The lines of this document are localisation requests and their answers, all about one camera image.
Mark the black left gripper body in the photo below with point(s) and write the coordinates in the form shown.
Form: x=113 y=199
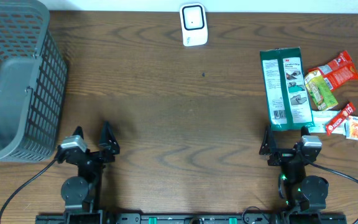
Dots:
x=100 y=162

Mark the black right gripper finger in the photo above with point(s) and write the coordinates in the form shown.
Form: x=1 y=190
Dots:
x=304 y=131
x=268 y=145

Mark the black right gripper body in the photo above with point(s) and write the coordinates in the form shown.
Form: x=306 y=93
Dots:
x=281 y=157

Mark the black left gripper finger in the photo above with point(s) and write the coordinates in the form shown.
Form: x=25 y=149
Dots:
x=107 y=141
x=78 y=132

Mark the light green wet wipes pack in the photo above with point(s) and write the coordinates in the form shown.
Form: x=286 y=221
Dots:
x=321 y=118

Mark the dark green packet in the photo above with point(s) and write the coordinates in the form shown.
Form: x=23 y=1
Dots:
x=288 y=104

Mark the yellow green juice carton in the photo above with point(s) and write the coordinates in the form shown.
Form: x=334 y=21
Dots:
x=320 y=91

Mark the small orange tissue pack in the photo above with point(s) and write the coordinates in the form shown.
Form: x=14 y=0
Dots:
x=352 y=128

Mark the small red Nescafe packet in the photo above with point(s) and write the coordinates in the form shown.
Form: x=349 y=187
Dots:
x=340 y=118

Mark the red snack bag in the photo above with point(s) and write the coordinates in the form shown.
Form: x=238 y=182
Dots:
x=338 y=71

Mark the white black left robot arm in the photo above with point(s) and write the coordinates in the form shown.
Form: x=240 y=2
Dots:
x=82 y=192

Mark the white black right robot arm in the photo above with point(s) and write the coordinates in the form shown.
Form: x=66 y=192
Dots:
x=305 y=194

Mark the white barcode scanner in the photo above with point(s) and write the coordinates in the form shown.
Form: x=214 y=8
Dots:
x=193 y=24

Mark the grey plastic shopping basket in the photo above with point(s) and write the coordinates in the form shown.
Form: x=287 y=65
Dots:
x=33 y=77

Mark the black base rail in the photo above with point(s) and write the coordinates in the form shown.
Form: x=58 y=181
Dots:
x=135 y=218

